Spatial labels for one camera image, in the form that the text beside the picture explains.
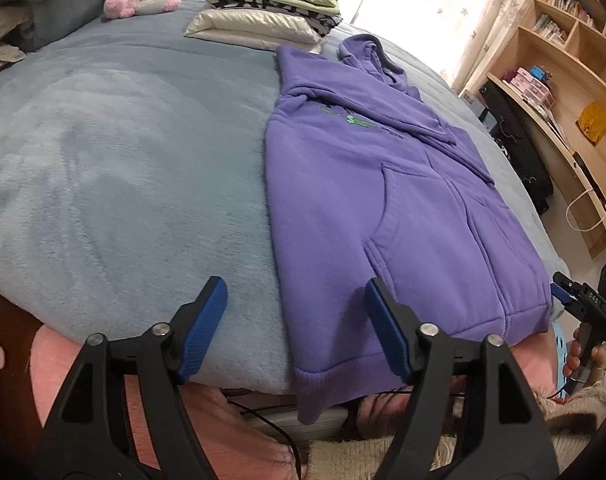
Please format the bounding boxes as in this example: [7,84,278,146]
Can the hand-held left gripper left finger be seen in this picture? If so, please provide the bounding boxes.
[35,276,229,480]

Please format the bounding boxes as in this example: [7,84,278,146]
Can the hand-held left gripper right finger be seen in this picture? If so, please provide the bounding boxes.
[365,277,561,480]

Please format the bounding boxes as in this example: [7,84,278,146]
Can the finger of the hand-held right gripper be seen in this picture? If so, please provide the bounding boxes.
[553,271,584,295]
[550,284,591,321]

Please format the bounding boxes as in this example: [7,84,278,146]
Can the purple zip hoodie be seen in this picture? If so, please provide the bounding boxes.
[263,34,554,423]

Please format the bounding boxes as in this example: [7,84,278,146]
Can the person's right hand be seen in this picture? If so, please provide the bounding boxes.
[562,327,606,386]

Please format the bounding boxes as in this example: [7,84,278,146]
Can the light blue plastic stool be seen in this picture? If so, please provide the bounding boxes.
[550,322,571,376]

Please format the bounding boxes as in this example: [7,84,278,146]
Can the person's pink pants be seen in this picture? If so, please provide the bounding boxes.
[28,325,564,480]

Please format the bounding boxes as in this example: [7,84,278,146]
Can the white ribbed appliance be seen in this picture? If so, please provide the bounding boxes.
[240,406,351,442]

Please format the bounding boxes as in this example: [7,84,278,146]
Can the beige fluffy rug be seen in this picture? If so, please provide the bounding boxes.
[305,432,459,480]

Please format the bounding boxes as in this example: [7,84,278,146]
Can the black bag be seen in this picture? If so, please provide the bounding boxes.
[480,80,554,216]

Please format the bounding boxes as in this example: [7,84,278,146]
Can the yellow bag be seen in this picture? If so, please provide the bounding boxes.
[576,101,606,147]

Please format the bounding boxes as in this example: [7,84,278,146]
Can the blue-grey fleece bed blanket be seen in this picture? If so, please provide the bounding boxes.
[0,7,571,396]

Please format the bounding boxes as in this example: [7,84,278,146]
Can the white cardboard box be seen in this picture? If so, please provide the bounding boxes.
[460,89,499,136]

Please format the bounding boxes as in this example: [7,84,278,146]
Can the pink mini drawer box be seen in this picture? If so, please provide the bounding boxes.
[503,66,554,108]

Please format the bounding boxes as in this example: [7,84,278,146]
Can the wooden shelf unit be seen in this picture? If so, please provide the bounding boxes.
[458,0,606,261]

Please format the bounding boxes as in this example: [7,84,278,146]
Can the row of books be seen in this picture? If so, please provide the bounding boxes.
[533,12,569,43]
[548,0,596,28]

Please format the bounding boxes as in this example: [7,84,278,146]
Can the cream leaf-print curtain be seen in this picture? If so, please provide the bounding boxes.
[433,0,551,92]

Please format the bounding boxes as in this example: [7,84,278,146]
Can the folded white puffy jacket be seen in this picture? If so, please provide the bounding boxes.
[184,8,324,53]

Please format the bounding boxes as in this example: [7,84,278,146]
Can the folded black-white patterned garment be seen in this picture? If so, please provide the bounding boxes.
[199,0,344,38]

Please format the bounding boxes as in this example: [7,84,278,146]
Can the beige pillow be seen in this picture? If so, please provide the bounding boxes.
[0,7,34,86]

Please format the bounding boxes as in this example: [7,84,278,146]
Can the folded blue-grey blanket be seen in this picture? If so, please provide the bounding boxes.
[0,0,151,53]

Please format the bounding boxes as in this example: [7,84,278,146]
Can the white bag handle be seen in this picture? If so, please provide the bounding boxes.
[566,187,606,233]

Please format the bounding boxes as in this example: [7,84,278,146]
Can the black cable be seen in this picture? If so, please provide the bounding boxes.
[223,385,304,480]

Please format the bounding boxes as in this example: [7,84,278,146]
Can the wooden bed frame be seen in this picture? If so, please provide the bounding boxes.
[0,280,51,461]

